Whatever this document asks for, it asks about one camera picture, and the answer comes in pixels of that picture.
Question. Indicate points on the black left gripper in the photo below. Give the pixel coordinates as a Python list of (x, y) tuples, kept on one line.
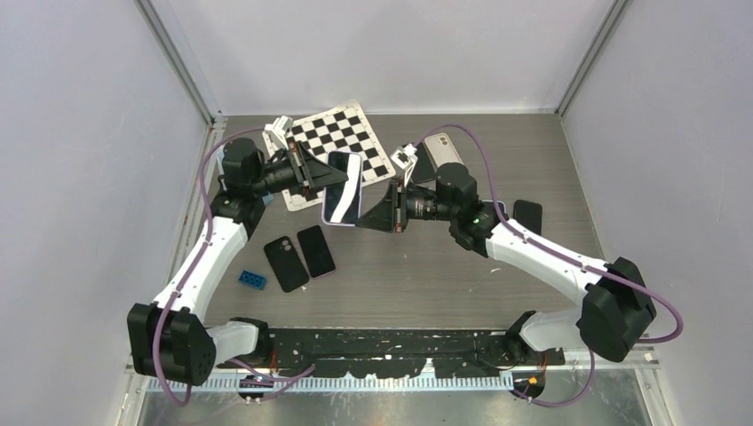
[(311, 173)]

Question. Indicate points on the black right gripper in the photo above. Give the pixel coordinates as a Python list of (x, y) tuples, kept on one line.
[(382, 217)]

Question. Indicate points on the lilac cased phone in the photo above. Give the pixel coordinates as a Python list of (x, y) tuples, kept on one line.
[(342, 202)]

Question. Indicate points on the purple edged phone from case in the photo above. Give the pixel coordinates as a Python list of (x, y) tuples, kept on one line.
[(316, 252)]

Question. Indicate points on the beige phone case with ring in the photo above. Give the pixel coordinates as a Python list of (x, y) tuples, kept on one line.
[(441, 150)]

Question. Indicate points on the black phone from case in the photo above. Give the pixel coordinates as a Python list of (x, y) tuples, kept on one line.
[(424, 171)]

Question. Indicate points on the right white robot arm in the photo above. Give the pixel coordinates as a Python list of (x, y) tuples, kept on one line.
[(611, 310)]

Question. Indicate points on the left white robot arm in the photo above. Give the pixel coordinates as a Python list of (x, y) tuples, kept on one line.
[(168, 338)]

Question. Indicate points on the light blue cased phone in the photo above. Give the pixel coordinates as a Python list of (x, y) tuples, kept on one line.
[(495, 209)]

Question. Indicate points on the black white chessboard mat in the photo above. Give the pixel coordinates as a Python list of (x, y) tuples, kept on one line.
[(344, 128)]

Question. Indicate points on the blue toy brick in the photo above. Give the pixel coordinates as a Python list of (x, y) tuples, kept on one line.
[(252, 280)]

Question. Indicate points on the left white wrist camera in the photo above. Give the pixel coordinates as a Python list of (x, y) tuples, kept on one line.
[(275, 134)]

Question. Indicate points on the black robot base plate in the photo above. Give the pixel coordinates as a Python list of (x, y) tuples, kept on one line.
[(394, 353)]

